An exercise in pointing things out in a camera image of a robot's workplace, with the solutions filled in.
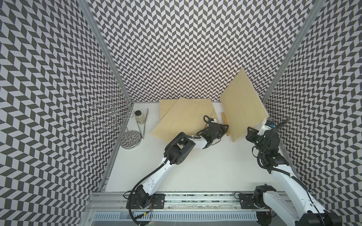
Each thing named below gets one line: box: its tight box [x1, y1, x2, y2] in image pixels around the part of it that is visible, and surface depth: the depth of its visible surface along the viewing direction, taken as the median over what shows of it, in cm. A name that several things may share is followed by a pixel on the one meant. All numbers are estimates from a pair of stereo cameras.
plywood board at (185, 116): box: [150, 96, 214, 143], surface depth 101 cm
